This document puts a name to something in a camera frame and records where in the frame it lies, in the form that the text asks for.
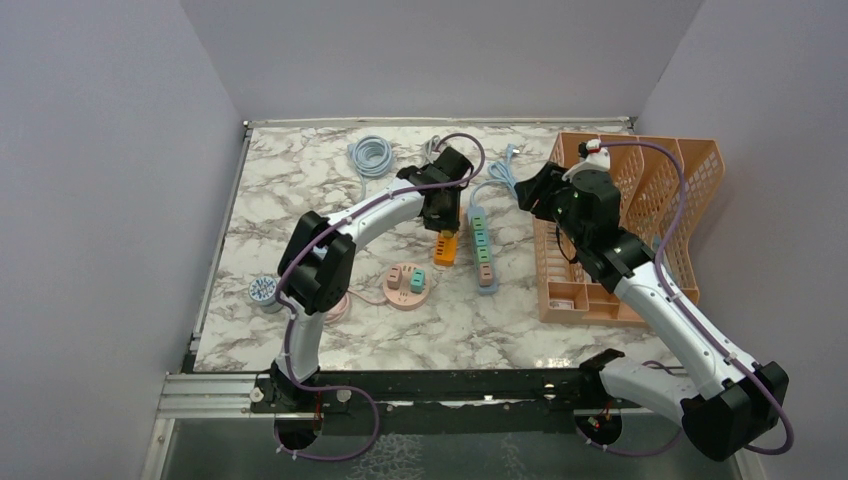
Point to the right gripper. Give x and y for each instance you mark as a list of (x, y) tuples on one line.
[(536, 192)]

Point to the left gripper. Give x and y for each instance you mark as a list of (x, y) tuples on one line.
[(449, 222)]

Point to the teal plug adapter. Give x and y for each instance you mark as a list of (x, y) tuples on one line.
[(481, 238), (417, 283)]

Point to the pink plug adapter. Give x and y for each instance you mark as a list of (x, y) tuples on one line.
[(486, 276), (394, 278)]

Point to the teal plug adapter front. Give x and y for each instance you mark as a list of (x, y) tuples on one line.
[(417, 283)]

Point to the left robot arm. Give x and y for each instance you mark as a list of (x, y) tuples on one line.
[(316, 267)]

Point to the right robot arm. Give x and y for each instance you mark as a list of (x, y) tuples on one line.
[(728, 399)]

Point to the orange power strip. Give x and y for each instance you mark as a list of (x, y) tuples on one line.
[(445, 251)]

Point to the pink round power strip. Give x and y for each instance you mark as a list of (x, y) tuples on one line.
[(403, 299)]

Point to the blue long power strip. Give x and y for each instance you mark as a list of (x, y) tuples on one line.
[(477, 210)]

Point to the orange plastic file rack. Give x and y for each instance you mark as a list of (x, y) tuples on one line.
[(666, 184)]

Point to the blue patterned round tin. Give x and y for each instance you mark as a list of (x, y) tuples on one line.
[(261, 291)]

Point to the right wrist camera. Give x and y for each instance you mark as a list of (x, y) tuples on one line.
[(593, 156)]

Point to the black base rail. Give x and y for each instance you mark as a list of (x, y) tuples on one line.
[(424, 402)]

